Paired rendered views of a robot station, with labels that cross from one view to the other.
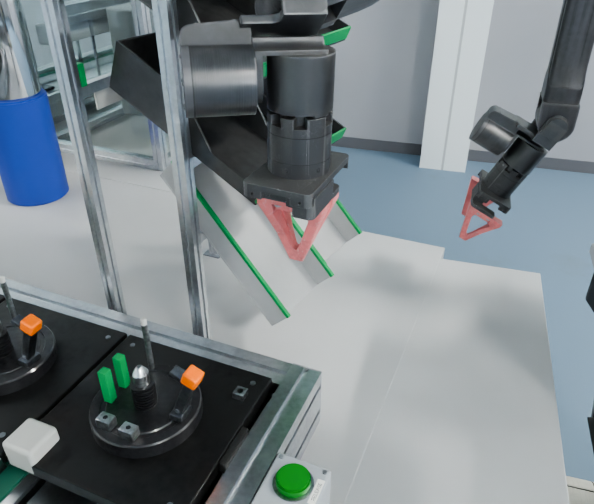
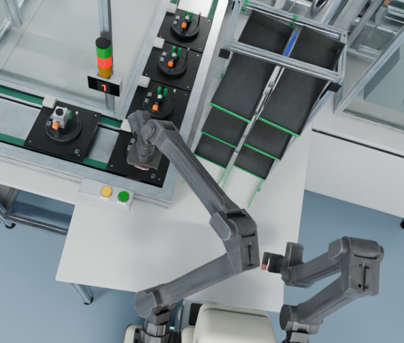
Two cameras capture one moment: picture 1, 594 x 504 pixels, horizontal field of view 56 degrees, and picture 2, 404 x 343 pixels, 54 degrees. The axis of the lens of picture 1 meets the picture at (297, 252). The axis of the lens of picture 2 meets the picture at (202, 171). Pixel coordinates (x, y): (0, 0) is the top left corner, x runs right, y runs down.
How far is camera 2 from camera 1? 1.16 m
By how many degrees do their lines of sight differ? 49
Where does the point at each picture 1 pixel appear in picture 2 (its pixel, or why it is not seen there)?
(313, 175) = (137, 158)
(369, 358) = (202, 226)
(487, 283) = (266, 282)
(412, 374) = (196, 242)
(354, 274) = (259, 218)
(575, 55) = (304, 271)
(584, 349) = not seen: outside the picture
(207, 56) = (132, 119)
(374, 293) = not seen: hidden behind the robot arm
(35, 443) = (124, 126)
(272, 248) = (214, 171)
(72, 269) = not seen: hidden behind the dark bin
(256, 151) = (223, 147)
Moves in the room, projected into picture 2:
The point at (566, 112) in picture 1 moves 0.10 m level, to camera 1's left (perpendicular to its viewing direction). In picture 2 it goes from (290, 278) to (282, 248)
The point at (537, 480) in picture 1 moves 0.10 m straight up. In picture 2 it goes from (152, 282) to (153, 278)
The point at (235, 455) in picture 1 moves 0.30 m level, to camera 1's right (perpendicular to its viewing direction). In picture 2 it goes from (131, 180) to (139, 252)
